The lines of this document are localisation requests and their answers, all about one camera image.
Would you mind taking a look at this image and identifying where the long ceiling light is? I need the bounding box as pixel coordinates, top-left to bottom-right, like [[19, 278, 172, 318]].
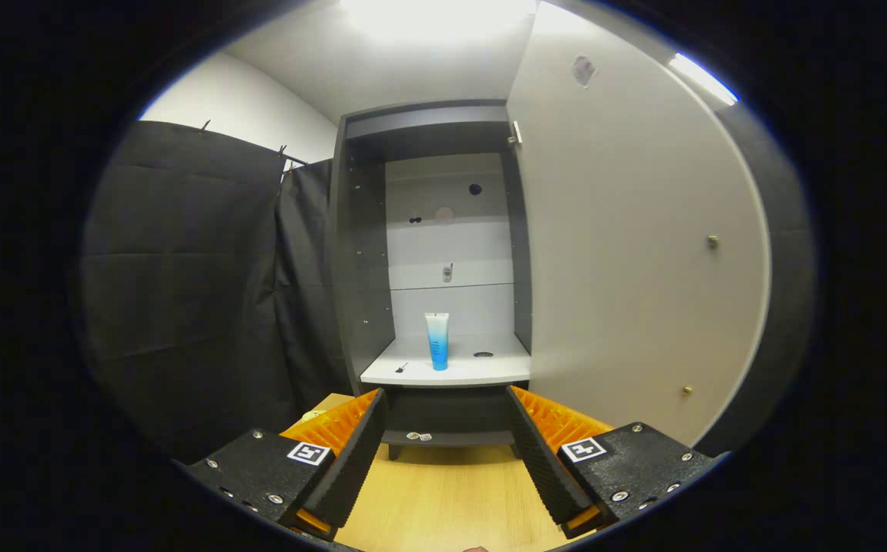
[[669, 52, 739, 107]]

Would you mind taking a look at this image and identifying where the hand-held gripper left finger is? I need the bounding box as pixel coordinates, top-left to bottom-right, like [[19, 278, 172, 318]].
[[182, 387, 392, 541]]

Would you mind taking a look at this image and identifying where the beige cabinet door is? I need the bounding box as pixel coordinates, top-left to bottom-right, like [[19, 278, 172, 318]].
[[506, 0, 772, 448]]

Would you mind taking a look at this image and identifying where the light grey cabinet shelf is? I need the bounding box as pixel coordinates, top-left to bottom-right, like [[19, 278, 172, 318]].
[[360, 333, 532, 388]]

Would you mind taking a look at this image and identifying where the dark grey cabinet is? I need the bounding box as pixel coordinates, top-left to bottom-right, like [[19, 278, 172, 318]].
[[327, 98, 534, 461]]

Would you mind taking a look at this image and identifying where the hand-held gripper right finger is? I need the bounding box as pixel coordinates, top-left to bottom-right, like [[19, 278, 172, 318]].
[[506, 385, 728, 539]]

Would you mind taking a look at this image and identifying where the blue white squeeze tube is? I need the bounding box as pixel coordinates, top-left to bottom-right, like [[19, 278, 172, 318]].
[[425, 312, 450, 372]]

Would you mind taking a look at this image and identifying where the black backdrop cloth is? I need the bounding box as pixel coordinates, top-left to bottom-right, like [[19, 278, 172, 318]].
[[79, 100, 818, 465]]

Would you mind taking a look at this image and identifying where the large ceiling light panel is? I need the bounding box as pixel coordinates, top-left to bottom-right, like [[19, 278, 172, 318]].
[[340, 0, 536, 39]]

